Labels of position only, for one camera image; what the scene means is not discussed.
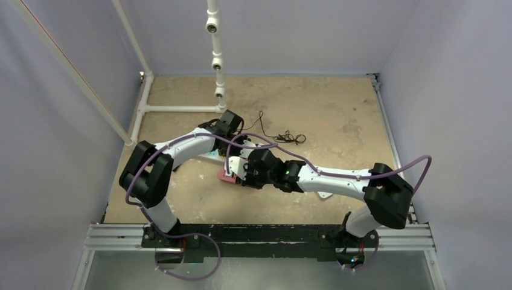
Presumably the black cable with adapters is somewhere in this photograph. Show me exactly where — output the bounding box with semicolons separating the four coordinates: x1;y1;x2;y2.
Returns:
240;111;307;146

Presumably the white multicolour power strip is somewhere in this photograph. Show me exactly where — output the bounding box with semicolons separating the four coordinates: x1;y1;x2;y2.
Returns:
198;150;225;163

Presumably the pink triangular power socket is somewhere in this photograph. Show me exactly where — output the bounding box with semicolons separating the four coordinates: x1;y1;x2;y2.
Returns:
217;170;244;184

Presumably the white PVC pipe frame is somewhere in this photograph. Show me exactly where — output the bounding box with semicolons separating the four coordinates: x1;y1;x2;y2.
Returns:
8;0;229;151

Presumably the white square plug adapter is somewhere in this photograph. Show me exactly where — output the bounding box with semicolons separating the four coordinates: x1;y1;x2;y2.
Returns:
317;192;333;200

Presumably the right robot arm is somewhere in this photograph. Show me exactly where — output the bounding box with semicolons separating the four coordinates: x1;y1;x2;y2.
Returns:
241;149;414;239

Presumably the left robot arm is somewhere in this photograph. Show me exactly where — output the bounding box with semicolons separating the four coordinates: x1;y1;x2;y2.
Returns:
119;110;245;236

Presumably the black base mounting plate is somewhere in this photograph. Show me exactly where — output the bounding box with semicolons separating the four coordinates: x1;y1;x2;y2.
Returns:
141;224;378;263

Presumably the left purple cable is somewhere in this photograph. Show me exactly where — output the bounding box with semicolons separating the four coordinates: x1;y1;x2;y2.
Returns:
125;132;281;282

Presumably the purple cable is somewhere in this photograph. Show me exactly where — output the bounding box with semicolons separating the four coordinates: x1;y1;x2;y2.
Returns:
225;133;433;273
125;132;281;282

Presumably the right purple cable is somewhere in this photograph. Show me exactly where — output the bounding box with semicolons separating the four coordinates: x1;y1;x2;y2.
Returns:
225;133;433;273

